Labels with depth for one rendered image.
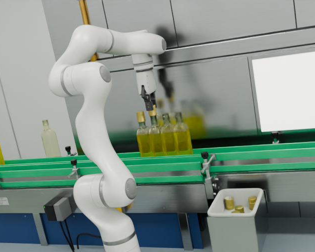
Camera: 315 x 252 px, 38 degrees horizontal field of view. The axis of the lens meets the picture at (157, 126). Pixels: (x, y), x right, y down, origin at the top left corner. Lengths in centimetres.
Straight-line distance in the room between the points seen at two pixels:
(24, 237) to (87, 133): 102
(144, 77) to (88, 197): 58
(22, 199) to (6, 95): 427
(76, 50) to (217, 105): 72
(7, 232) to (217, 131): 118
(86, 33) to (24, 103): 479
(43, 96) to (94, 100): 466
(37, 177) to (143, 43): 84
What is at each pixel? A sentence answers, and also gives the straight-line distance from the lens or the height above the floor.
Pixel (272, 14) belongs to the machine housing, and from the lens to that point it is 194.
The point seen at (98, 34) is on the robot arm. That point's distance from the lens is 163.
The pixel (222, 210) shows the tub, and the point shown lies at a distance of 183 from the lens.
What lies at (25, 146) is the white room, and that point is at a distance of 655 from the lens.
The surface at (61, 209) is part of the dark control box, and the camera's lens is 210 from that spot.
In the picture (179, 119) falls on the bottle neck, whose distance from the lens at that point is 193.
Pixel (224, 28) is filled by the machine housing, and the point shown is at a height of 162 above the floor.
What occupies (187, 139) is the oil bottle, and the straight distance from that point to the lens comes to 193.
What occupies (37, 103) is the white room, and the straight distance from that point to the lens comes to 622.
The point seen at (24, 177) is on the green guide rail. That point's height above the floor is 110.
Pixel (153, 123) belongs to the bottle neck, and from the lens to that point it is 197.
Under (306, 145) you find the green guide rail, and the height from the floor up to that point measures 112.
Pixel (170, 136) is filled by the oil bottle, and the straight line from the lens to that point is 195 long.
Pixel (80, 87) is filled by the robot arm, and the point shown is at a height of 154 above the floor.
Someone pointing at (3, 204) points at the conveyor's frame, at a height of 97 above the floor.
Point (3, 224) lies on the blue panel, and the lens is 248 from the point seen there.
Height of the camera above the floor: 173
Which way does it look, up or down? 14 degrees down
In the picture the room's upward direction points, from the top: 11 degrees counter-clockwise
